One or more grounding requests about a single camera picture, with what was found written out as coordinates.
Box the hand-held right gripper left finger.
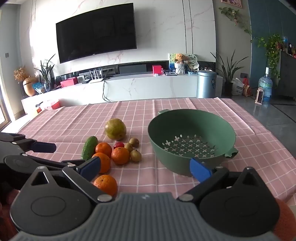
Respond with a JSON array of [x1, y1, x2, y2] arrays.
[[20, 157, 115, 204]]

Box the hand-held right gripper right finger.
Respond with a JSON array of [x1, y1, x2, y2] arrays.
[[177, 158, 274, 202]]

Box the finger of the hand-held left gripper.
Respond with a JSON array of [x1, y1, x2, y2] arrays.
[[32, 158, 86, 168], [0, 132, 57, 154]]

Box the orange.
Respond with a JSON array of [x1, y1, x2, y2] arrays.
[[92, 152, 111, 174], [111, 147, 130, 165], [95, 142, 112, 158], [93, 175, 118, 197]]

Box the green cucumber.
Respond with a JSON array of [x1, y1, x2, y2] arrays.
[[81, 136, 99, 161]]

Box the yellow green pear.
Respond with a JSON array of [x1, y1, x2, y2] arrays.
[[105, 118, 127, 141]]

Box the green colander bowl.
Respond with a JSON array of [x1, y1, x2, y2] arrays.
[[148, 109, 238, 177]]

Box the red and white box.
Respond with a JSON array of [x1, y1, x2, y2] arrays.
[[44, 99, 60, 110]]

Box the blue packet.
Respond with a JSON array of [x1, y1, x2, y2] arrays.
[[32, 82, 45, 93]]

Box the orange gourd vase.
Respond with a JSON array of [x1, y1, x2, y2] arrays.
[[23, 77, 38, 96]]

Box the flat red box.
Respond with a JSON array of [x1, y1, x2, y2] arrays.
[[60, 77, 78, 88]]

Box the pink checkered tablecloth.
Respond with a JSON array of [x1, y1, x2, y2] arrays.
[[17, 97, 296, 209]]

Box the orchid plant in glass vase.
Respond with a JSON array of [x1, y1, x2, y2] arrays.
[[34, 54, 56, 92]]

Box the dried yellow flowers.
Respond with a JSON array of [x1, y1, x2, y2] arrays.
[[14, 66, 29, 81]]

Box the white router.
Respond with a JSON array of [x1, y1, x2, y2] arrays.
[[89, 69, 104, 84]]

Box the grey round trash bin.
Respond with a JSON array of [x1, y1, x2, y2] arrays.
[[196, 70, 217, 99]]

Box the long-leaf potted plant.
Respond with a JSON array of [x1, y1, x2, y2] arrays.
[[210, 50, 242, 97]]

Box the white plastic bag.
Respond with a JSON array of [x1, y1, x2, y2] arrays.
[[231, 77, 245, 96]]

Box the red bag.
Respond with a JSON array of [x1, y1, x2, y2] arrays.
[[242, 78, 252, 97]]

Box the small beige heater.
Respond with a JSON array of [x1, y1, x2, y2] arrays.
[[255, 88, 265, 105]]

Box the white marble television console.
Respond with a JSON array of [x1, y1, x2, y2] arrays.
[[21, 73, 223, 114]]

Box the orange red clothing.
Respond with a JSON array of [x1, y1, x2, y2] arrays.
[[274, 198, 296, 241]]

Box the teddy bear bouquet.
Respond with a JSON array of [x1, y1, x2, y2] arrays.
[[174, 53, 186, 75]]

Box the blue water jug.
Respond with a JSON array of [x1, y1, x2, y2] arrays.
[[258, 67, 273, 102]]

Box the decorative round plate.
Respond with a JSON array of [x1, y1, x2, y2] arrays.
[[185, 53, 198, 67]]

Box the blue green picture card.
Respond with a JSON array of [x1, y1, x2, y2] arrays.
[[168, 53, 177, 71]]

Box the black flat television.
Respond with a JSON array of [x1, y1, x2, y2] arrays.
[[56, 3, 137, 64]]

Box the dark cabinet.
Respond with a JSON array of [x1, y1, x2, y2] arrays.
[[276, 49, 296, 100]]

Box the trailing pothos plant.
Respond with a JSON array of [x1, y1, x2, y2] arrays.
[[255, 34, 284, 79]]

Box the row of small bottles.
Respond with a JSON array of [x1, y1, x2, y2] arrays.
[[282, 36, 296, 56]]

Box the hanging vine plant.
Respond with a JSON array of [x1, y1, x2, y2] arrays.
[[218, 7, 253, 43]]

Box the black cable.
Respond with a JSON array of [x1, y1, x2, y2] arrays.
[[102, 77, 116, 102]]

